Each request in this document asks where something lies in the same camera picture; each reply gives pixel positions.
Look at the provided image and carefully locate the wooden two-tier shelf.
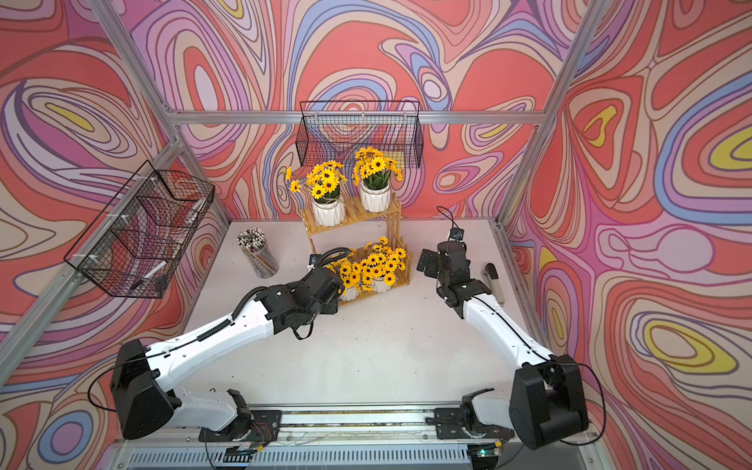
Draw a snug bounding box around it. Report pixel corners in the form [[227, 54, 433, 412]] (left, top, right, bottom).
[[299, 197, 412, 305]]

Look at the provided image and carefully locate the sunflower pot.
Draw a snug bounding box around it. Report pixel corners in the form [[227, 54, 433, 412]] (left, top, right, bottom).
[[328, 258, 362, 303], [360, 237, 407, 294], [284, 161, 347, 227], [352, 147, 403, 213]]

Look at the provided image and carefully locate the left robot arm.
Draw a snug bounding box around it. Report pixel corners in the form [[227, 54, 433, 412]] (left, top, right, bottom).
[[110, 268, 345, 442]]

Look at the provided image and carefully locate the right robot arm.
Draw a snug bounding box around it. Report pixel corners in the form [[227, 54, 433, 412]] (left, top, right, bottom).
[[416, 240, 589, 450]]

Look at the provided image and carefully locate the grey black stapler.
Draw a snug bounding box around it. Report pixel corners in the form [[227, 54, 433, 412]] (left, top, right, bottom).
[[481, 262, 505, 306]]

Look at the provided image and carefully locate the clear cup of pencils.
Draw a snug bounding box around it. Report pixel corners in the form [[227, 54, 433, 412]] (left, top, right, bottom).
[[237, 227, 279, 278]]

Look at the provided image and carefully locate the white marker in basket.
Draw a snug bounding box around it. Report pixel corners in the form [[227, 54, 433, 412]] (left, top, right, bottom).
[[129, 260, 166, 291]]

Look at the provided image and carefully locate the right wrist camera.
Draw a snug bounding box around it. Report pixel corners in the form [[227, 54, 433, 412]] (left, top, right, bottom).
[[448, 226, 464, 242]]

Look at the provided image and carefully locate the left black wire basket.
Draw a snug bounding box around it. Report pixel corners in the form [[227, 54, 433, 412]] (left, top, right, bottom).
[[64, 162, 215, 299]]

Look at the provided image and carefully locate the black wire basket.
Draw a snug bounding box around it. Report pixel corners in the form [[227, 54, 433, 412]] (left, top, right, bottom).
[[296, 99, 424, 168], [64, 162, 215, 299]]

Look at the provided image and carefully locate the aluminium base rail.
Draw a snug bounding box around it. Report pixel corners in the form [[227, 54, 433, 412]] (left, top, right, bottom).
[[98, 403, 612, 469]]

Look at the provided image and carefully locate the back black wire basket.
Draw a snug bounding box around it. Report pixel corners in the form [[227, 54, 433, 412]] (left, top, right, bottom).
[[296, 99, 424, 168]]

